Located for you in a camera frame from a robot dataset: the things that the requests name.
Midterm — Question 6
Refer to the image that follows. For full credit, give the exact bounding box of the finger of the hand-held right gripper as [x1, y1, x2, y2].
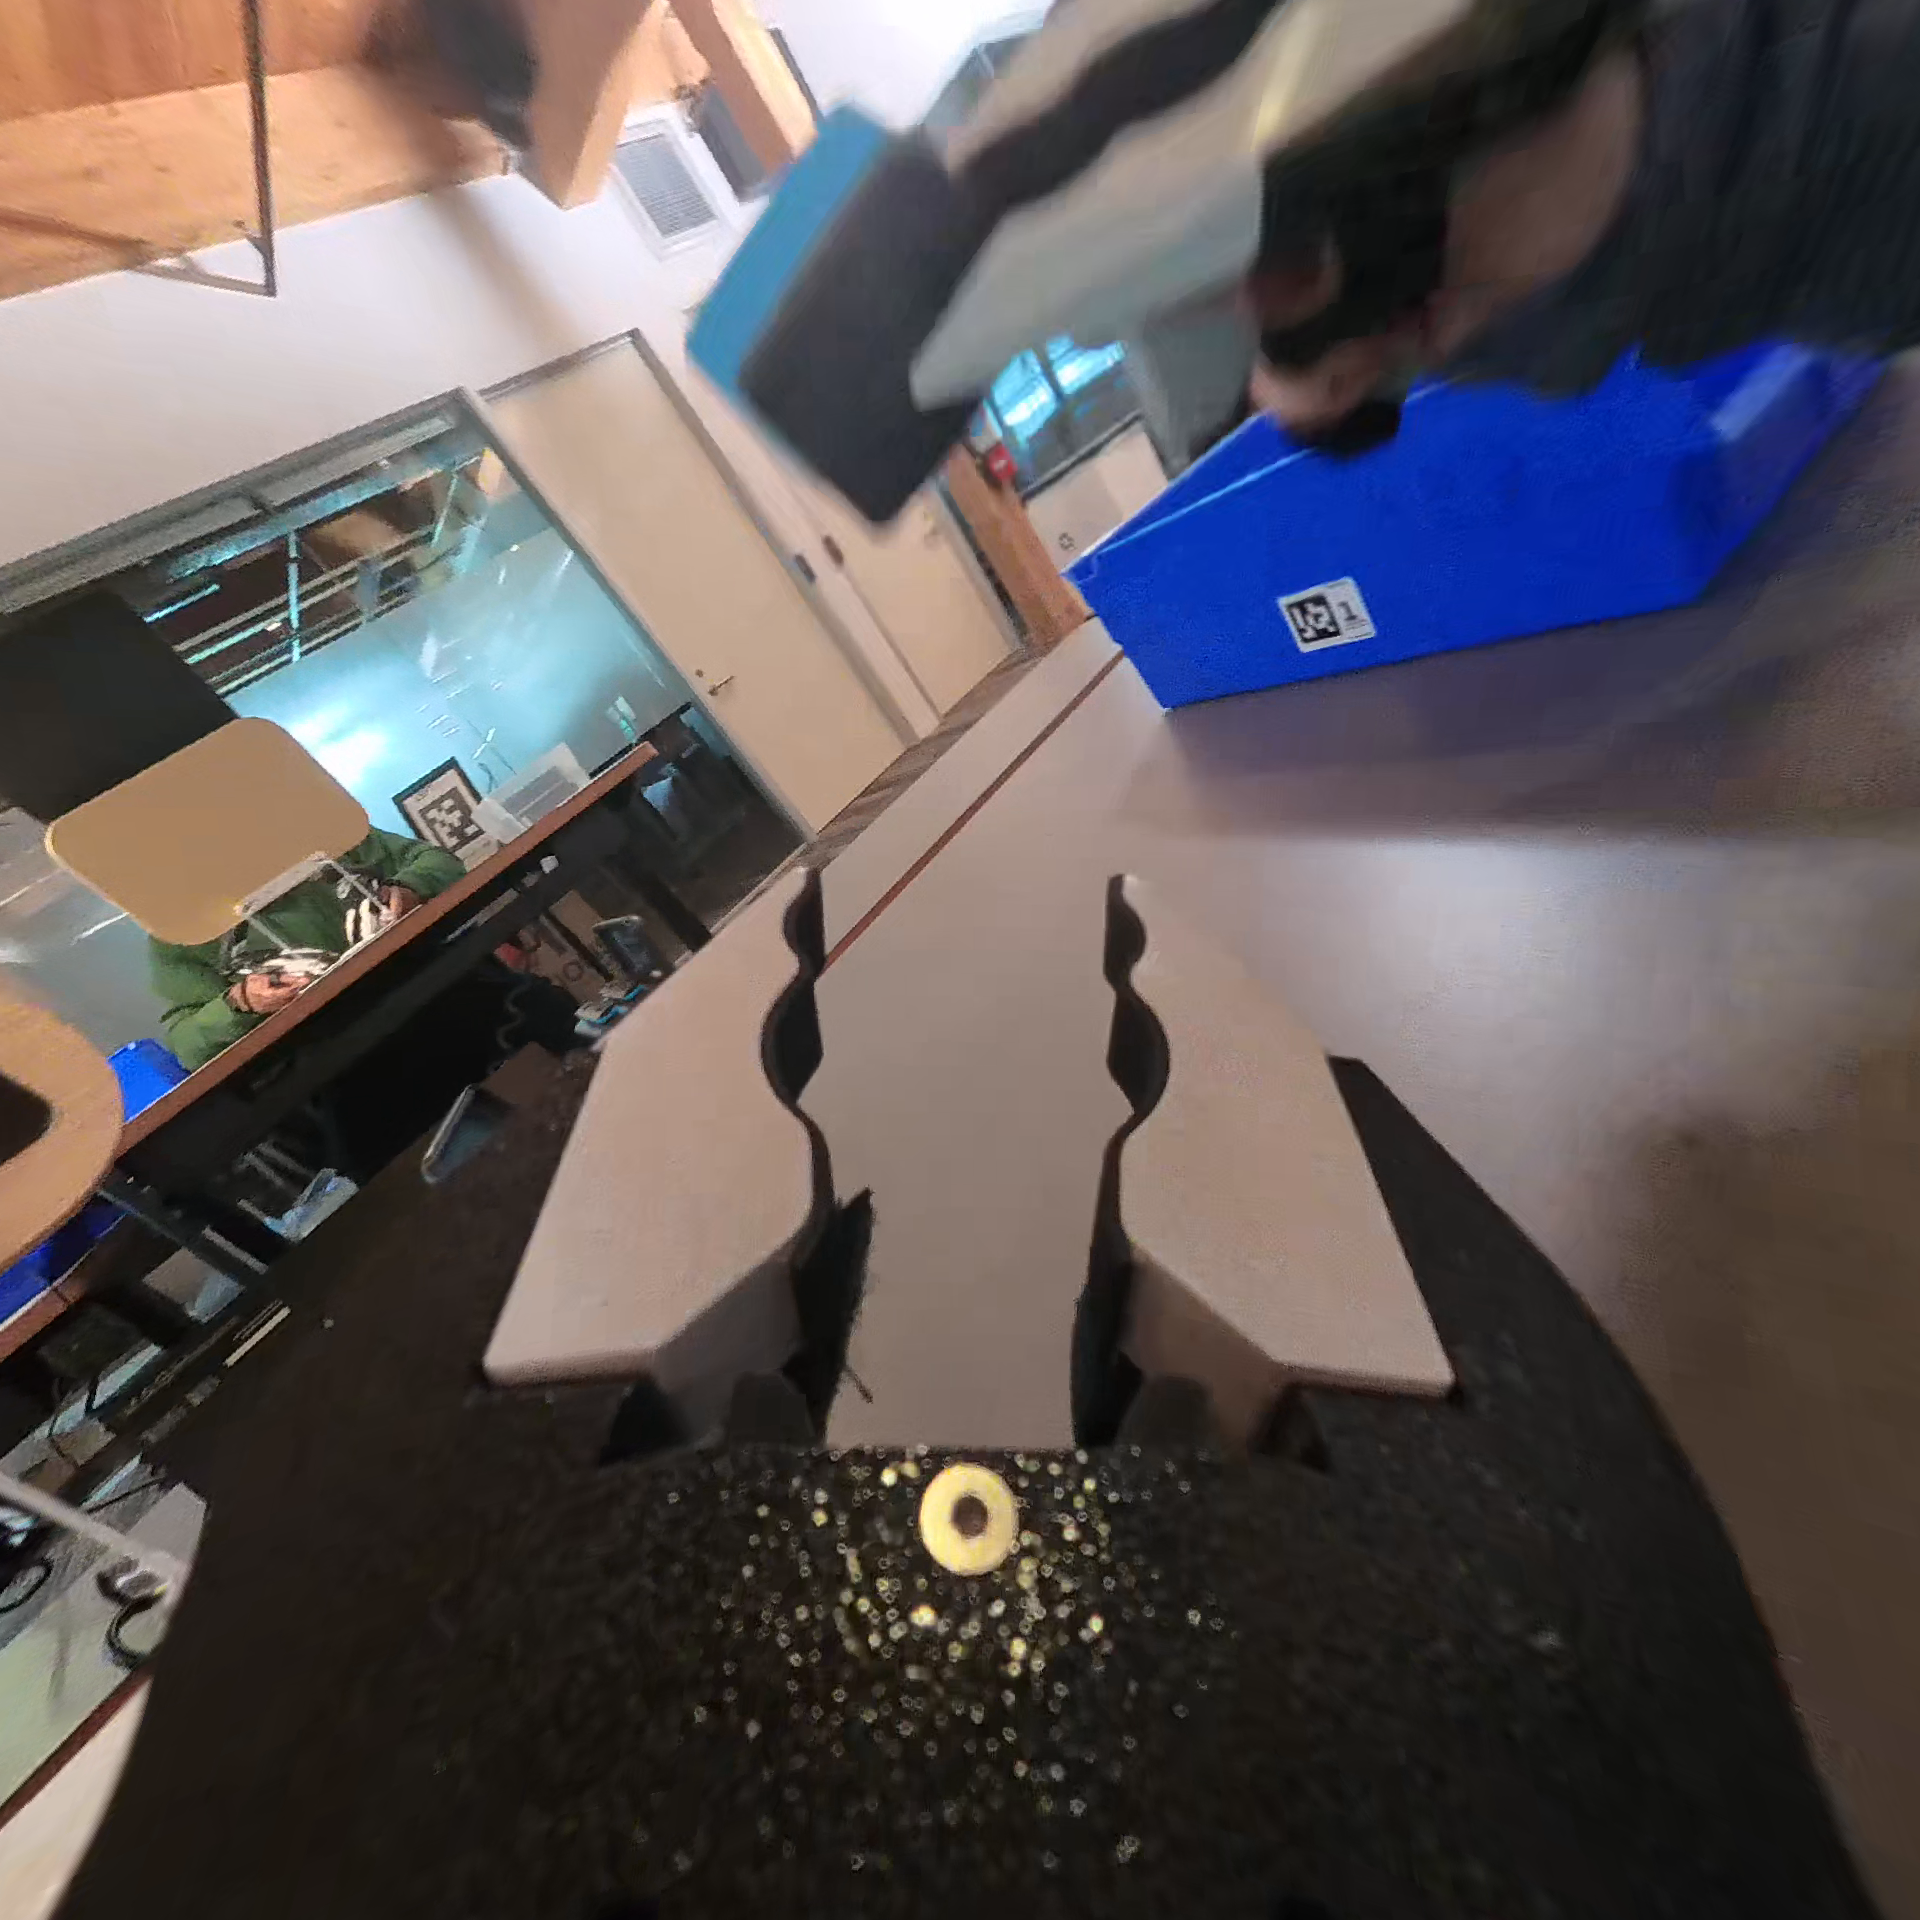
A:
[938, 0, 1488, 190]
[908, 141, 1278, 471]

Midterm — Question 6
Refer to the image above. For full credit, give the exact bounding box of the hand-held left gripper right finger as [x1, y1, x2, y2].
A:
[1072, 872, 1457, 1453]

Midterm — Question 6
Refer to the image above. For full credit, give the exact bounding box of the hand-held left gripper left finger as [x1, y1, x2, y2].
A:
[481, 867, 875, 1453]

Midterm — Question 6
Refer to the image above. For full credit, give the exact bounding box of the black and blue eraser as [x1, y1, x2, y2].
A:
[689, 104, 977, 523]

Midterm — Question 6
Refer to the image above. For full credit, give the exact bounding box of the blue bin with tag sticker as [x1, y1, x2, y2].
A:
[1065, 335, 1883, 711]

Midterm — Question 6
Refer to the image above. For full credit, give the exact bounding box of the brown edged work table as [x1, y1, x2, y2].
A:
[0, 742, 663, 1360]

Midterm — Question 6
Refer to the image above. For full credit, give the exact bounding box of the white door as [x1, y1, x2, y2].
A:
[779, 480, 1022, 721]
[481, 333, 922, 833]

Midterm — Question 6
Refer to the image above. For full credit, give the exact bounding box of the framed tag sign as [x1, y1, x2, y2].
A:
[394, 757, 483, 856]

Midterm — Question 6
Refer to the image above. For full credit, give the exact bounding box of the black flat panel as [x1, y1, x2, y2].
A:
[0, 587, 240, 824]

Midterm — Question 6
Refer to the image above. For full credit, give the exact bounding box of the wooden post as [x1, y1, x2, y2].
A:
[944, 449, 1088, 654]

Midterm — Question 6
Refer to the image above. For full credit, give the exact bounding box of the black wall speaker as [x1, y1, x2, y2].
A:
[698, 83, 769, 196]

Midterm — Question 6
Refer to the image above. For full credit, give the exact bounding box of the wall vent grille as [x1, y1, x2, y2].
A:
[608, 116, 729, 255]

